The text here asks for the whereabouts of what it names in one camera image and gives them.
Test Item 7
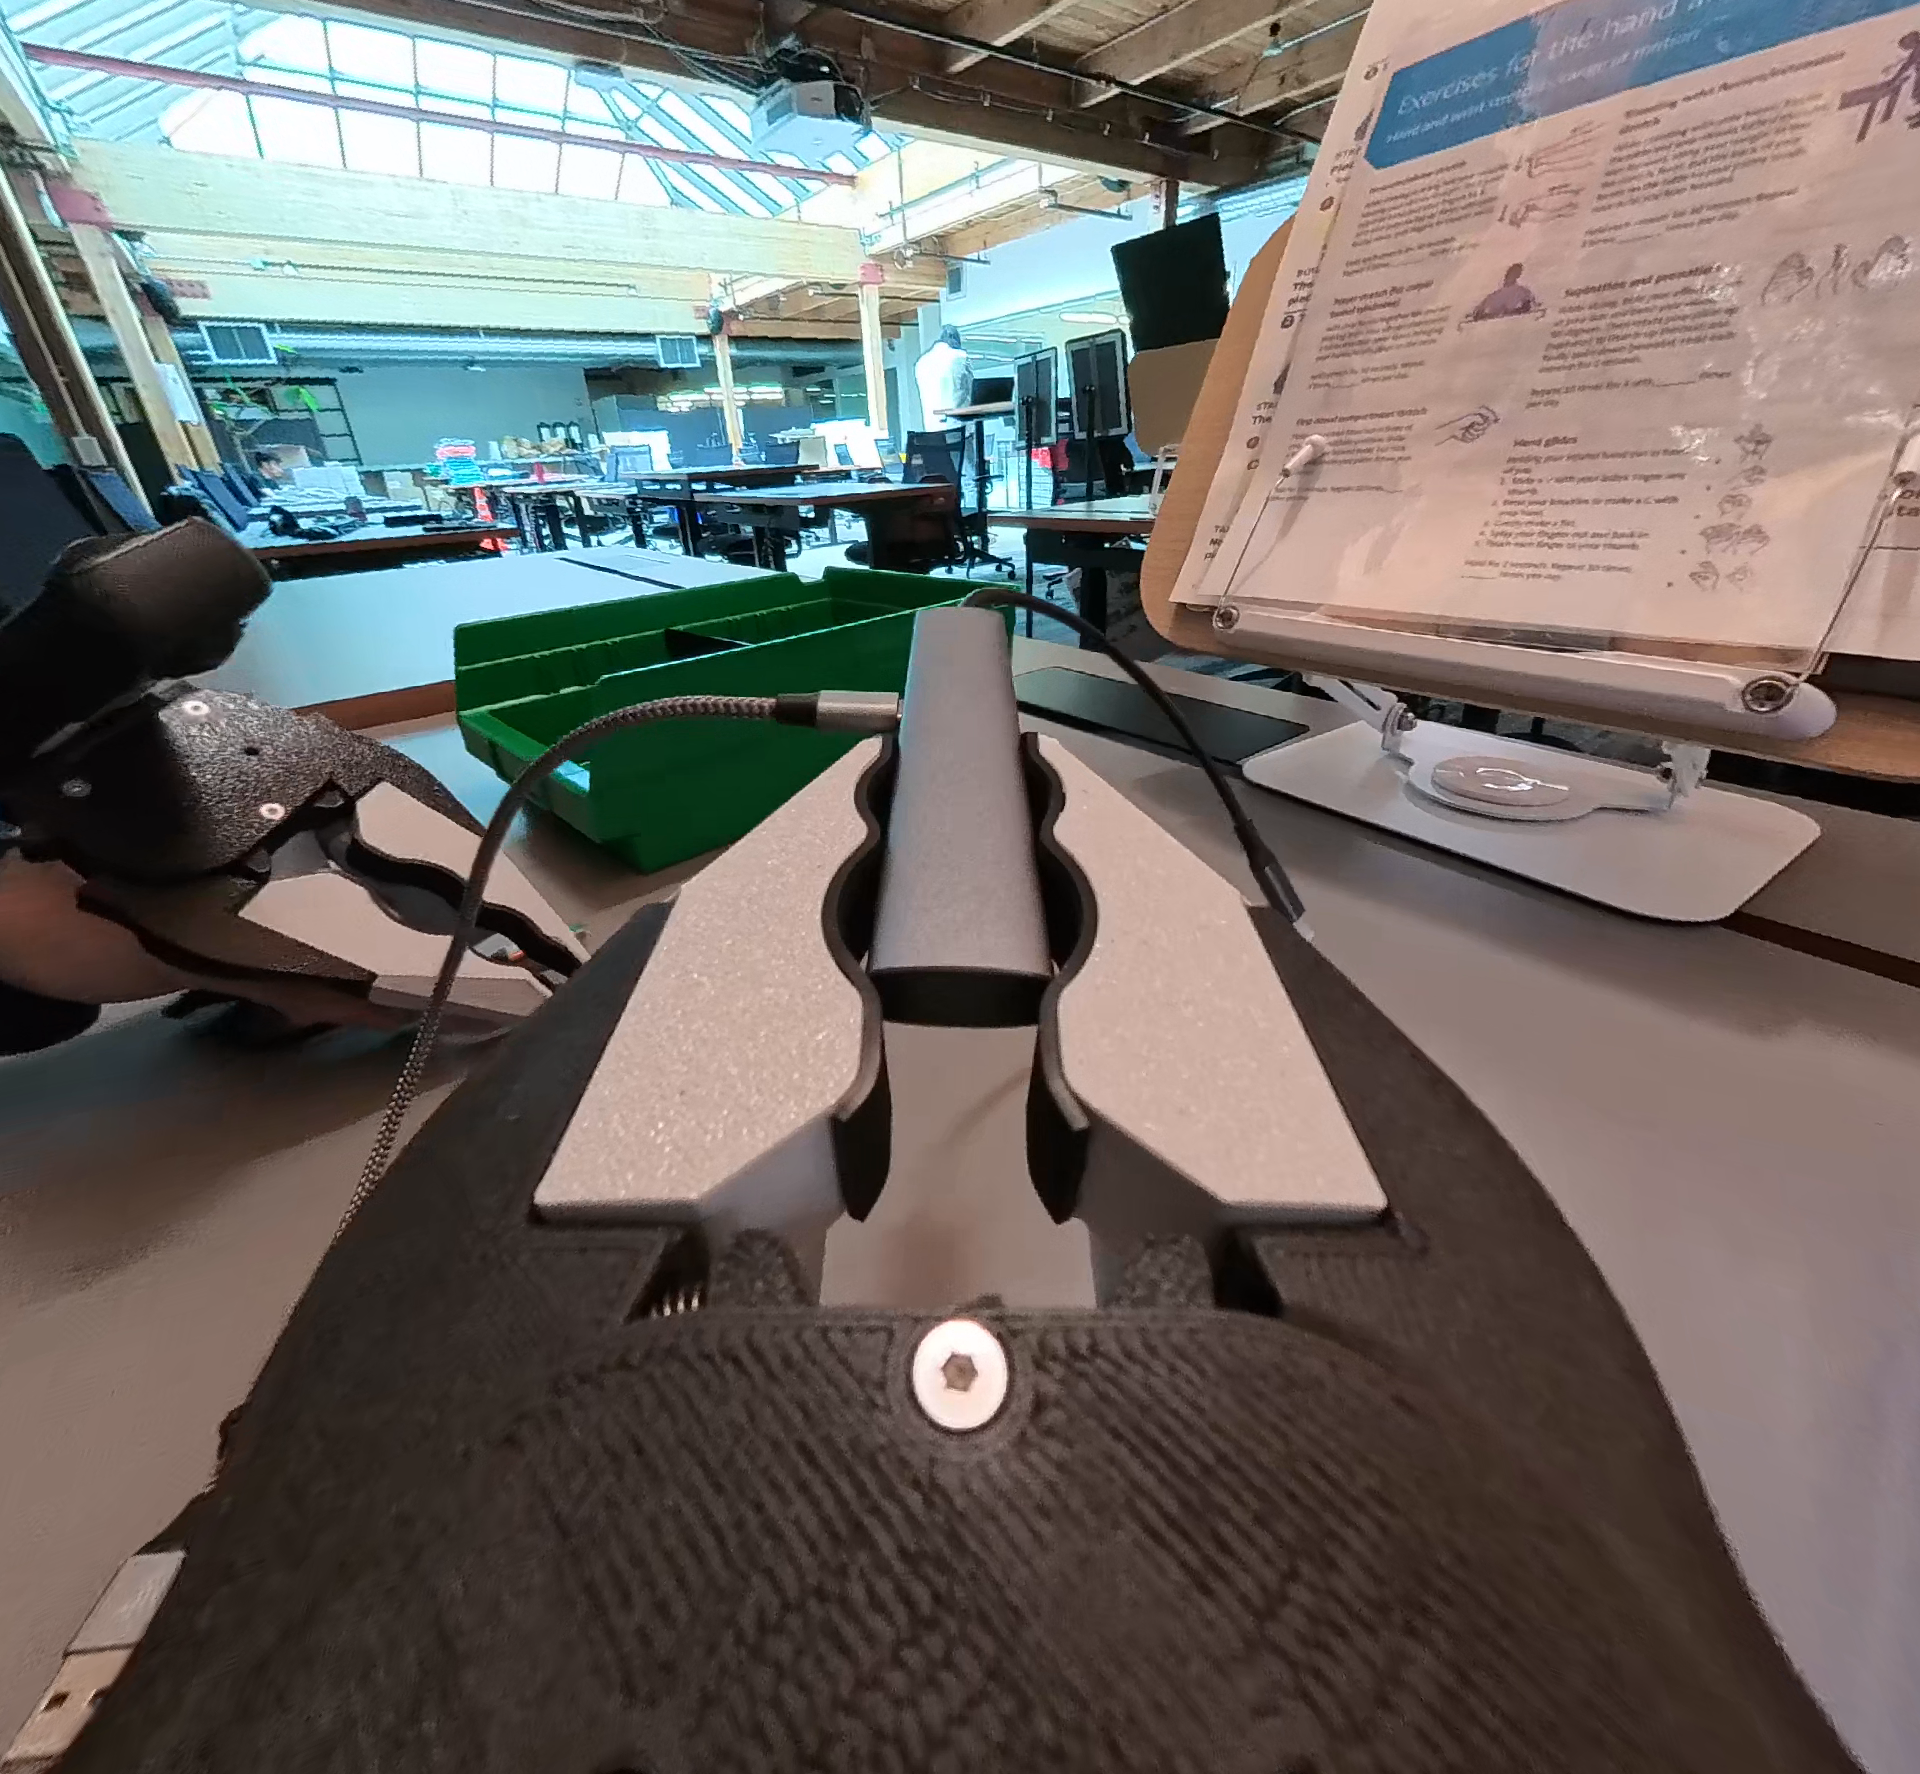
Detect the white ceiling projector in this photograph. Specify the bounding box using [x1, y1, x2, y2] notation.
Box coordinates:
[747, 75, 875, 167]

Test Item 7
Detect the green plastic bin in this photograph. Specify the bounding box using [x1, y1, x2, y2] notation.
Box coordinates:
[454, 564, 1024, 879]

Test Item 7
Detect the person's left forearm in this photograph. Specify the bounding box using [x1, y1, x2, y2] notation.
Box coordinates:
[0, 976, 100, 1058]

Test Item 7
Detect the grey desk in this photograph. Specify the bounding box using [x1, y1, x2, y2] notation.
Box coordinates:
[0, 542, 1920, 1774]

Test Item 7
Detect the printed instruction sheet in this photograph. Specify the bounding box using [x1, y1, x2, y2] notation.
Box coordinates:
[1168, 0, 1920, 667]

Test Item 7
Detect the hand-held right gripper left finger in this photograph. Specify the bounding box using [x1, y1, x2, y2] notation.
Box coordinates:
[531, 732, 901, 1296]

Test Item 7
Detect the pair of monitors on stands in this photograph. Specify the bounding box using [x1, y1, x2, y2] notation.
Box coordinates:
[1012, 327, 1136, 454]

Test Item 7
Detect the person's left hand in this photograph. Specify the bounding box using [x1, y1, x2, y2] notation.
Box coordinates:
[0, 846, 227, 1023]

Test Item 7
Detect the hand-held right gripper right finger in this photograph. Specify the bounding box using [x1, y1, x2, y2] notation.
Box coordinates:
[1027, 732, 1388, 1304]

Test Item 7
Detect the grey braided cable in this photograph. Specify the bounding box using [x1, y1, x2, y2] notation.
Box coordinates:
[338, 690, 905, 1238]

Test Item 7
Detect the black flat pad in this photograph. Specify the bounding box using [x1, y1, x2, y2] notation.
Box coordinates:
[1016, 660, 1324, 768]

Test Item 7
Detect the black hub cable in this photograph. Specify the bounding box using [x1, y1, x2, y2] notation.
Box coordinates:
[958, 586, 1316, 936]

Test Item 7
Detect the black office chair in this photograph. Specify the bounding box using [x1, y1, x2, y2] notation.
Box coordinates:
[897, 427, 1018, 579]

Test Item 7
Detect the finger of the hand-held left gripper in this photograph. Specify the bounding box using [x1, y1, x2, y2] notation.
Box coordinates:
[89, 871, 561, 1045]
[318, 776, 591, 979]

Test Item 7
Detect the wooden book stand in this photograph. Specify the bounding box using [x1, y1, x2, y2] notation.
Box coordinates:
[1136, 211, 1920, 930]

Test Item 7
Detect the grey metal USB hub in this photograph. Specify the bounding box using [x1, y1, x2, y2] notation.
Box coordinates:
[867, 608, 1055, 1029]

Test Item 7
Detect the black monitor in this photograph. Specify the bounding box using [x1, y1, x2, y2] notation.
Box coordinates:
[1111, 211, 1234, 353]

